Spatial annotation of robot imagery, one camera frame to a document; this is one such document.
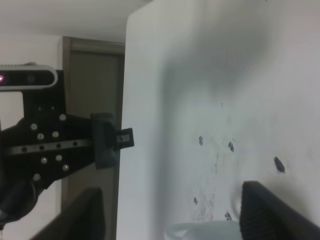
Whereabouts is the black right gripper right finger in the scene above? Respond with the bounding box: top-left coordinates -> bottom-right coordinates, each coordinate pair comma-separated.
239,181 -> 320,240

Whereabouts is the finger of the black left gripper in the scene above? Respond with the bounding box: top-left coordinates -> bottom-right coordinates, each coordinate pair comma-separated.
116,128 -> 135,148

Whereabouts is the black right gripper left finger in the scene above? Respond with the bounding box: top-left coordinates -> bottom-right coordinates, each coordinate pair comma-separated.
32,188 -> 106,240

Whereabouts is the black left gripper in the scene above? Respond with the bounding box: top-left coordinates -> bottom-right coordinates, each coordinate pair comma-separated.
0,70 -> 118,188

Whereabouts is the light blue porcelain teapot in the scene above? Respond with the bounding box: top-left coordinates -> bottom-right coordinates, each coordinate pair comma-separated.
163,220 -> 243,240

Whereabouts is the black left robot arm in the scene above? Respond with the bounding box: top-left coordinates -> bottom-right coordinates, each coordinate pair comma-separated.
0,69 -> 134,227

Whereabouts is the brown wooden door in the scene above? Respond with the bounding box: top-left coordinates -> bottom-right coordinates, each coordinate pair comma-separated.
62,36 -> 125,217

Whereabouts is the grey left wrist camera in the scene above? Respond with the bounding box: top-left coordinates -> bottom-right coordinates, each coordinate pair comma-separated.
0,64 -> 58,92

